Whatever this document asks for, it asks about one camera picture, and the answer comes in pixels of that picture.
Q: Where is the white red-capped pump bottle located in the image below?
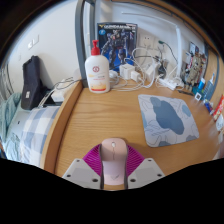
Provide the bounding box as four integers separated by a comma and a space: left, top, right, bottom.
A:
84, 39, 111, 94

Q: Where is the red snack packet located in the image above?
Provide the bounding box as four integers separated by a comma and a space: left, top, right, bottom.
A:
213, 94, 224, 122

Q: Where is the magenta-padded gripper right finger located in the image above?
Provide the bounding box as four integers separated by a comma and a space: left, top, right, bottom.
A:
124, 143, 166, 190

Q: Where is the clear blue spray bottle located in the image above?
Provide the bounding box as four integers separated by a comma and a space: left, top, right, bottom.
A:
203, 73, 216, 101

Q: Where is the white power strip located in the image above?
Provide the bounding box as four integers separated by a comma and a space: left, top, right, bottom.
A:
156, 77, 178, 91

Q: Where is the large white power adapter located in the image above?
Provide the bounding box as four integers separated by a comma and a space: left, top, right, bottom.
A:
144, 63, 158, 83

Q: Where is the blue white-capped bottle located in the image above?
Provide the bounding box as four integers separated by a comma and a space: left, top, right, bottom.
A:
197, 78, 206, 92

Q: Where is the small white power adapter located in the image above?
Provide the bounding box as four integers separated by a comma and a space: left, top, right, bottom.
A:
130, 70, 142, 83

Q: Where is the white wall socket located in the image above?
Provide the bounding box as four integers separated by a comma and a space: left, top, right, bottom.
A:
139, 33, 156, 49

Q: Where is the green-plug dark cable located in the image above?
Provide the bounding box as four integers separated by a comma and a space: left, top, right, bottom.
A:
158, 39, 179, 64

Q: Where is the black ruler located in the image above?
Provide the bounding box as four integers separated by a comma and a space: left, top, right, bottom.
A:
176, 89, 195, 98

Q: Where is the white desk lamp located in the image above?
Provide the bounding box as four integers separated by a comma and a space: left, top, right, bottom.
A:
121, 11, 184, 81

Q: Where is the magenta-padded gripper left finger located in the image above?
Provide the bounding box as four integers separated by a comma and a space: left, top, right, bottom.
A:
62, 143, 103, 190

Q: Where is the grey metal desk frame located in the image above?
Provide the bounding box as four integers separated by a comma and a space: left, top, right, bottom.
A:
74, 0, 98, 88

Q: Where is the white mug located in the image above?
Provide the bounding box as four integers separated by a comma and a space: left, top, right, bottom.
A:
215, 113, 224, 132

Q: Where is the pink computer mouse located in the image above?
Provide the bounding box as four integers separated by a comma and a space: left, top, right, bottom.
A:
99, 137, 129, 186

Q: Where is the grey blue printed mouse pad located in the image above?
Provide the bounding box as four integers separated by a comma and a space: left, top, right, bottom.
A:
137, 93, 200, 148

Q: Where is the black bag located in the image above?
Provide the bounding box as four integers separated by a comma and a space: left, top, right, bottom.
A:
20, 55, 49, 111

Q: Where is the robot model kit box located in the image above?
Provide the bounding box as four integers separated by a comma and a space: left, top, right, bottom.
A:
96, 21, 139, 73

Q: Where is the blue small packet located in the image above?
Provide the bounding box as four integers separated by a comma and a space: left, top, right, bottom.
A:
203, 99, 214, 115

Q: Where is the white wall switch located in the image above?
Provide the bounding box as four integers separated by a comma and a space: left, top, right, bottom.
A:
28, 34, 40, 49

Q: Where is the teal cloth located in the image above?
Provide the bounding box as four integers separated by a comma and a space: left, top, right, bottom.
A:
0, 92, 23, 159

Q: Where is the blue white checked pillow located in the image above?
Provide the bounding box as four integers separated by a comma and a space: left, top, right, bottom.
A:
19, 105, 61, 167

